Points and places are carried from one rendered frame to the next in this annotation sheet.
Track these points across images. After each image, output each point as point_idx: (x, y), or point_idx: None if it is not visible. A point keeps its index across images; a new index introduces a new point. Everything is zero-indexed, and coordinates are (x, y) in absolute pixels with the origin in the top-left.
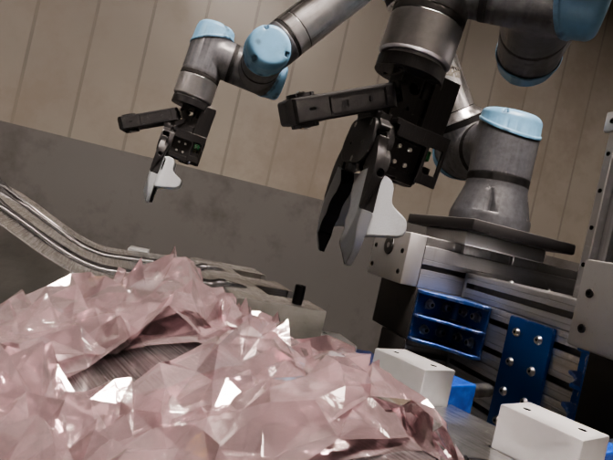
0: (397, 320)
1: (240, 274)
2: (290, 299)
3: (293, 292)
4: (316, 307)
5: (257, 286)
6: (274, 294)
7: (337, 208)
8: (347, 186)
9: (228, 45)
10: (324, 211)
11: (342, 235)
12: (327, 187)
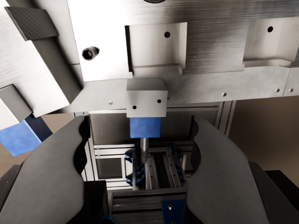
0: (296, 209)
1: (298, 31)
2: (114, 51)
3: (181, 74)
4: (98, 76)
5: (186, 28)
6: (183, 51)
7: (195, 165)
8: (183, 213)
9: None
10: (210, 140)
11: (79, 122)
12: (266, 184)
